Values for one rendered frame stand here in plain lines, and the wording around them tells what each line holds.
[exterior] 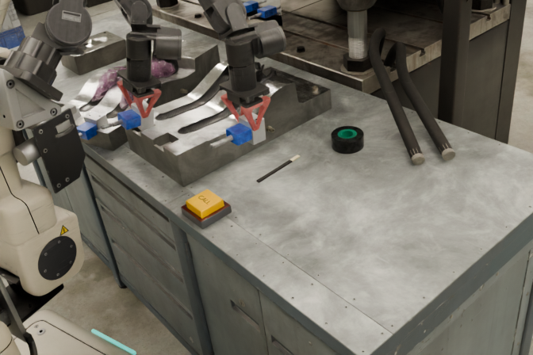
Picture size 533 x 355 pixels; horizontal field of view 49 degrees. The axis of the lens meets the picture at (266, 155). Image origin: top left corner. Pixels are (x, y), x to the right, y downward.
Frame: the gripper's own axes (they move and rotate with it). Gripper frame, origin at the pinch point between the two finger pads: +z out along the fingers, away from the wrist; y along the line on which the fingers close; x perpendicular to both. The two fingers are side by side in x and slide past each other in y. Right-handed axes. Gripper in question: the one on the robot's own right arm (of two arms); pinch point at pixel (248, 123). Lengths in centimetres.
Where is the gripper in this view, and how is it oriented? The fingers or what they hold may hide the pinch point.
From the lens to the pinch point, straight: 130.6
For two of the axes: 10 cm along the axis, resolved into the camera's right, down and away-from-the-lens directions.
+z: 0.9, 8.5, 5.2
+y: -6.4, -3.5, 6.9
